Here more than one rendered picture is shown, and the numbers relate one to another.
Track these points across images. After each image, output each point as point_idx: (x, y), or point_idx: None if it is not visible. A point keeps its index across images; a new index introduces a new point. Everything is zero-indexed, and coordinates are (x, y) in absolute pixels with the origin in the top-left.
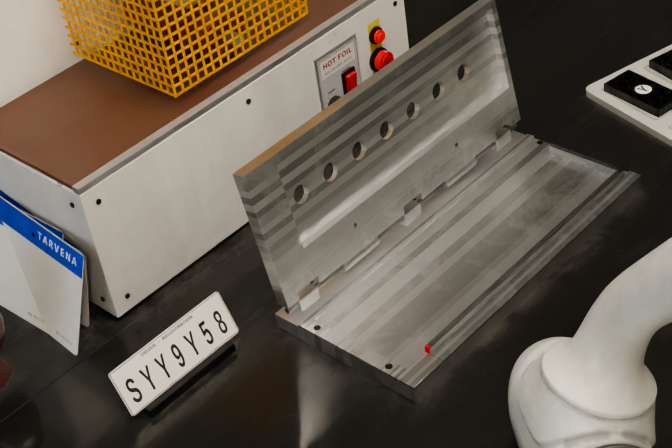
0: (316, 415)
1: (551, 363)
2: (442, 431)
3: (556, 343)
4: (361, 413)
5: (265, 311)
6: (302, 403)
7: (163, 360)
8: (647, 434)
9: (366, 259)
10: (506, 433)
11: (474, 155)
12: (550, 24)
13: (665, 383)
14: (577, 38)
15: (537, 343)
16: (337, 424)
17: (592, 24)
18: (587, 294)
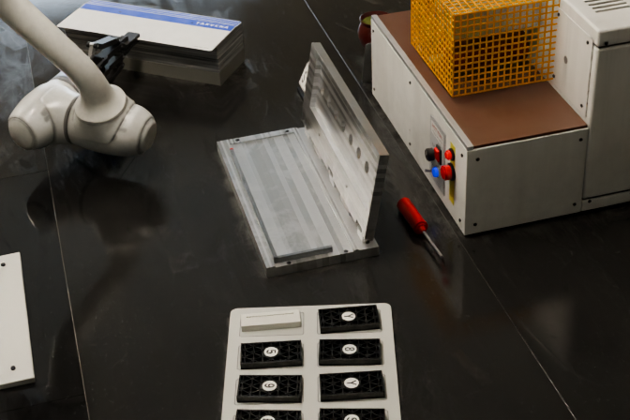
0: (245, 127)
1: (112, 85)
2: (193, 151)
3: (123, 95)
4: (231, 137)
5: None
6: (256, 126)
7: None
8: (73, 118)
9: (319, 159)
10: (171, 165)
11: (348, 207)
12: (504, 340)
13: (136, 214)
14: (467, 342)
15: (145, 112)
16: (232, 129)
17: (480, 360)
18: (216, 220)
